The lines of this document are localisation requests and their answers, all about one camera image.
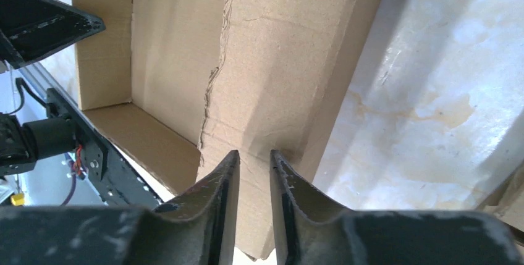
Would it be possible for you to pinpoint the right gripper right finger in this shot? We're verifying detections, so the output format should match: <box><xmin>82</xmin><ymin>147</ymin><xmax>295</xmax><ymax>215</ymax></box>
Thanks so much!
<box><xmin>270</xmin><ymin>149</ymin><xmax>523</xmax><ymax>264</ymax></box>

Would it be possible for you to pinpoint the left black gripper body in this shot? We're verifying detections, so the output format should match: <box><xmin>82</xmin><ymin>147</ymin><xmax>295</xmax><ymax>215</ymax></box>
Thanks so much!
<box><xmin>1</xmin><ymin>0</ymin><xmax>106</xmax><ymax>69</ymax></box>

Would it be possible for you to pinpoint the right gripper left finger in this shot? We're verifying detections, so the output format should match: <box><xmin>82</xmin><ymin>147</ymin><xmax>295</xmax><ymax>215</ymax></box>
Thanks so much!
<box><xmin>1</xmin><ymin>150</ymin><xmax>240</xmax><ymax>264</ymax></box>

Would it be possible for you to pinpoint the cardboard box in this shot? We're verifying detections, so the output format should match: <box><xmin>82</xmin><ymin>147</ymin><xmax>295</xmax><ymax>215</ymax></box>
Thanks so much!
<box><xmin>72</xmin><ymin>0</ymin><xmax>381</xmax><ymax>259</ymax></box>

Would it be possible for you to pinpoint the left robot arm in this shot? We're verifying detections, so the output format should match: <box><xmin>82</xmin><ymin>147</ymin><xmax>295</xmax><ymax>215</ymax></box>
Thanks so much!
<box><xmin>1</xmin><ymin>0</ymin><xmax>108</xmax><ymax>176</ymax></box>

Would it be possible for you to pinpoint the stack of cardboard blanks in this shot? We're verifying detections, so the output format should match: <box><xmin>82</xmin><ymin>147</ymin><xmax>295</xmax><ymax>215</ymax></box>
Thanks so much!
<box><xmin>478</xmin><ymin>164</ymin><xmax>523</xmax><ymax>232</ymax></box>

